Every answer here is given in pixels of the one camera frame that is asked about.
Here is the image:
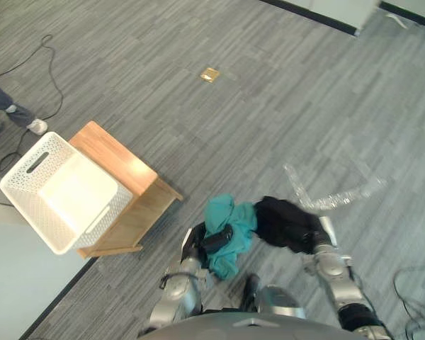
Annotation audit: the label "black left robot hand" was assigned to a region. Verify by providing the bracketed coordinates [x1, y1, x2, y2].
[182, 224, 234, 259]

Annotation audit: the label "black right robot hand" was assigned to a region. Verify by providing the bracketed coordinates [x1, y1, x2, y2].
[302, 215, 338, 254]

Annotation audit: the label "teal garment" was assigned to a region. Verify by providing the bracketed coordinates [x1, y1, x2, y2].
[202, 193, 259, 280]

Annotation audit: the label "black garment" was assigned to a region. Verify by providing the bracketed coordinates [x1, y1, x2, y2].
[254, 195, 323, 255]

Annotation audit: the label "white perforated laundry hamper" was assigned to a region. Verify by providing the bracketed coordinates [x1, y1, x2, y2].
[0, 131, 133, 256]

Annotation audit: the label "robot torso and legs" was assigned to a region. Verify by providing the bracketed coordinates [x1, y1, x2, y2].
[137, 273, 373, 340]

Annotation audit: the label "wooden side table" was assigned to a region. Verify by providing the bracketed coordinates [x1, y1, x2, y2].
[68, 120, 183, 259]

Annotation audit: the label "brass floor outlet plate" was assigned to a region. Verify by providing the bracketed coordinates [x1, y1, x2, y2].
[199, 67, 220, 84]

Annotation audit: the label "person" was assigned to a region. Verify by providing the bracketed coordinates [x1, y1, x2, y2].
[0, 74, 49, 136]

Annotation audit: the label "black cable by robot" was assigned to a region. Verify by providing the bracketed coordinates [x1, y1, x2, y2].
[392, 267, 425, 340]

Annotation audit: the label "black floor cable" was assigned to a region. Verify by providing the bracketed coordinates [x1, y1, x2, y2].
[0, 34, 64, 174]

